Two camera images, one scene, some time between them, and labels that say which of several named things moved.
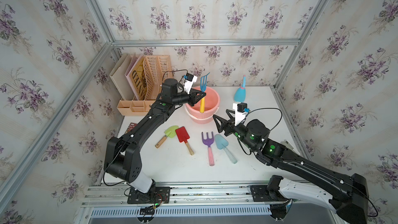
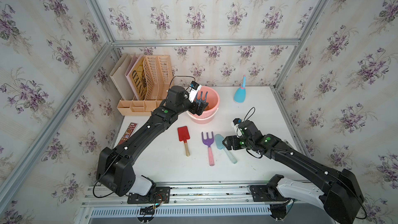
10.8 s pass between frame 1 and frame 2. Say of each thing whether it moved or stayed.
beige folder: stayed
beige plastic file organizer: stayed
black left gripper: moved
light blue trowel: stayed
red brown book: stayed
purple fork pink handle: stayed
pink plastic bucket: stayed
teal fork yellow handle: moved
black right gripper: moved
